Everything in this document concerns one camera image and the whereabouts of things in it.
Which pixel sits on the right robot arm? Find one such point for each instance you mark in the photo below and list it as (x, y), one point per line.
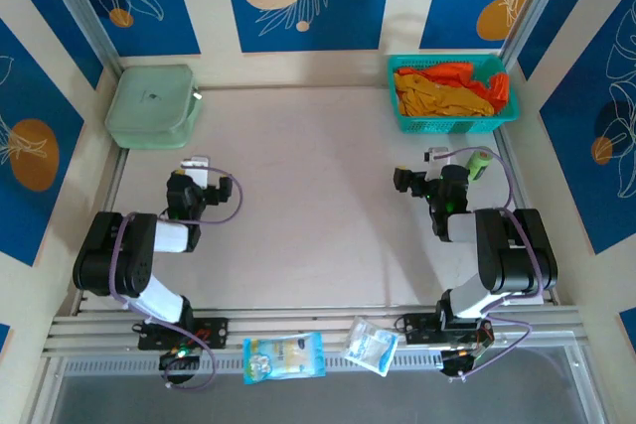
(522, 255)

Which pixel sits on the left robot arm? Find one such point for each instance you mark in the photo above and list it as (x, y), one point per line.
(134, 245)

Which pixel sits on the green bottle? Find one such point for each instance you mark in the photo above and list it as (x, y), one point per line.
(479, 163)

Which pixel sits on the teal plastic basket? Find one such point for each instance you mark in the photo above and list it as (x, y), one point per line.
(447, 126)

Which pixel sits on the pale green lidded container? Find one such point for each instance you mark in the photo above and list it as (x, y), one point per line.
(149, 106)

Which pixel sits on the orange t-shirt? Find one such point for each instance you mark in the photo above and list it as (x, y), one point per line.
(447, 71)

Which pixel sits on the small green circuit board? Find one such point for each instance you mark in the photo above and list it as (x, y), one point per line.
(483, 344)

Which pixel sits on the black controller board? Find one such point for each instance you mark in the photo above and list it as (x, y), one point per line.
(179, 358)
(457, 364)

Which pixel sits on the white blue plastic packet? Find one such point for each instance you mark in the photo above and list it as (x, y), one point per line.
(370, 347)

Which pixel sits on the perforated metal strip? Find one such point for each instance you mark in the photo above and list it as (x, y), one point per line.
(124, 367)

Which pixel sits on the blue yellow snack packet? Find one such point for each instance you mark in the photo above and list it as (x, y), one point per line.
(283, 357)

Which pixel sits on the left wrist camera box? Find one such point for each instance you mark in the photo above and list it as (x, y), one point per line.
(195, 173)

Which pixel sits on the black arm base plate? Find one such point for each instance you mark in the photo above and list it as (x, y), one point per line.
(213, 334)
(420, 329)

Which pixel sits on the aluminium front rail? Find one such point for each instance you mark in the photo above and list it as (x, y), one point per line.
(298, 320)

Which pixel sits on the aluminium frame post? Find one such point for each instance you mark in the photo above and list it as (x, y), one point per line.
(531, 2)
(84, 12)

